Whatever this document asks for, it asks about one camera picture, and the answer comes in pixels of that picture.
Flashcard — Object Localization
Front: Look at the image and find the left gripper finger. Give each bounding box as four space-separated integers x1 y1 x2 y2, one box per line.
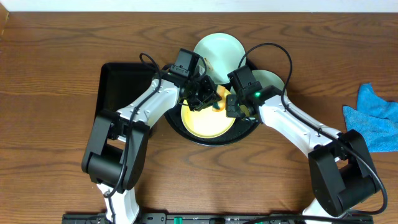
201 92 222 108
191 98 211 111

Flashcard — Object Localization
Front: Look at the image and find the green yellow sponge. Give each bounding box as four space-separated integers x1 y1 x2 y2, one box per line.
212 85 226 112

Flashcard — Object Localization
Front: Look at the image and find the yellow plate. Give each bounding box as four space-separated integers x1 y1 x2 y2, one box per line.
180 85 236 139

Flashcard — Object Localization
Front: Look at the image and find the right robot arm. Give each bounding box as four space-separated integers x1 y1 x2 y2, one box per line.
226 84 388 221

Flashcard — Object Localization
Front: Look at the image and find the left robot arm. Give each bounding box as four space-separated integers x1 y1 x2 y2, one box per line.
81 74 225 223

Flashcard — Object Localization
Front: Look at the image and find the black round tray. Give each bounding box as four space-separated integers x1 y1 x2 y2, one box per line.
164 105 259 146

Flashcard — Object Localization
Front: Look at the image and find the black rectangular tray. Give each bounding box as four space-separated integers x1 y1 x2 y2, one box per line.
95 62 158 138

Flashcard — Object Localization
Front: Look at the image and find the light blue plate right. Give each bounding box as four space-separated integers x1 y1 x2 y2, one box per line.
229 69 287 96

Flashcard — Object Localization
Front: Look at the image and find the light blue plate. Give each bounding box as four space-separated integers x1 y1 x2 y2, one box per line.
229 69 287 96
194 33 246 85

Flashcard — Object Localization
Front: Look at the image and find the light blue plate top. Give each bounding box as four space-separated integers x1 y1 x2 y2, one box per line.
194 33 246 85

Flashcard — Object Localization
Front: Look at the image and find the blue cloth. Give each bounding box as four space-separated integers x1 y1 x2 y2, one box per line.
343 83 397 152

